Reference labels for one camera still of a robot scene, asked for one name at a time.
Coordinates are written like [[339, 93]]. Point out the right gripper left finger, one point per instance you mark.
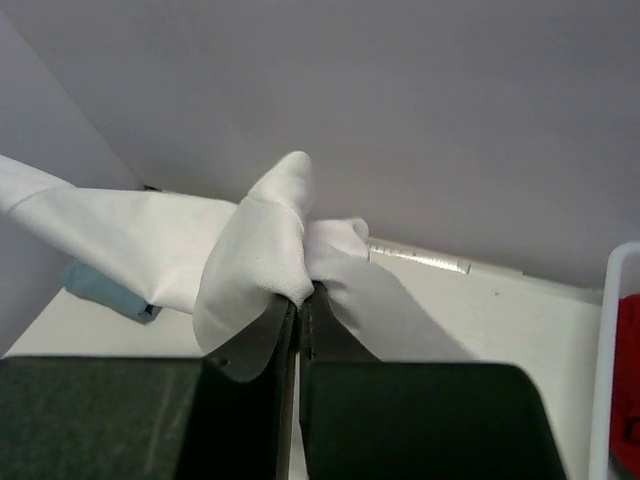
[[225, 415]]

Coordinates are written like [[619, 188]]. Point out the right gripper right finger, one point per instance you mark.
[[364, 418]]

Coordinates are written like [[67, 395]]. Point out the white t-shirt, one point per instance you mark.
[[222, 262]]

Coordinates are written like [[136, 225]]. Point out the folded light blue t-shirt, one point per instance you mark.
[[87, 283]]

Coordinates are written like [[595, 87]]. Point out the red t-shirt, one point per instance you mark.
[[624, 426]]

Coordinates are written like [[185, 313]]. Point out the white plastic basket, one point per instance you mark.
[[621, 280]]

